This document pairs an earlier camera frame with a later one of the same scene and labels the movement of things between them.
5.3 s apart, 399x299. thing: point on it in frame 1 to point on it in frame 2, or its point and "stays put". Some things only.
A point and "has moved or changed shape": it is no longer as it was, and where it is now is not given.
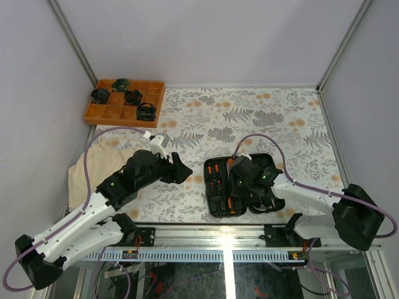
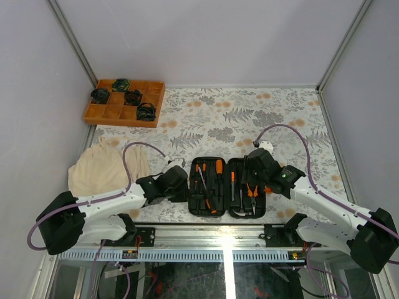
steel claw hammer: (262, 207) to (241, 212)
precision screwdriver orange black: (209, 171) to (197, 169)
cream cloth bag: (104, 159) stays put
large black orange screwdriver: (229, 166) to (219, 170)
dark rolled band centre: (133, 98) stays put
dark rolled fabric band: (146, 111) stays put
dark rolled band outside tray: (100, 96) stays put
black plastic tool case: (222, 202) has moved or changed shape
